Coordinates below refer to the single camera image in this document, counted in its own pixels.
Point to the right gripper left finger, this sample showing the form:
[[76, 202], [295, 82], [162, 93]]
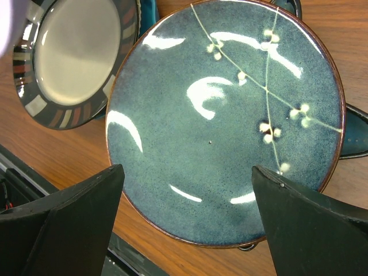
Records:
[[64, 233]]

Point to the dark blue branch plate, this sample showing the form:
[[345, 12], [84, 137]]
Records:
[[212, 90]]

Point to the black rimmed cream plate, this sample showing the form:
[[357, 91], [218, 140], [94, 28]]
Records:
[[68, 56]]

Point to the dark teal bottom dish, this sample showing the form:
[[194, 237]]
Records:
[[355, 140]]

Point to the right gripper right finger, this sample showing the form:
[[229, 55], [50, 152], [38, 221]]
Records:
[[309, 233]]

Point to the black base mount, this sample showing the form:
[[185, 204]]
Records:
[[20, 184]]

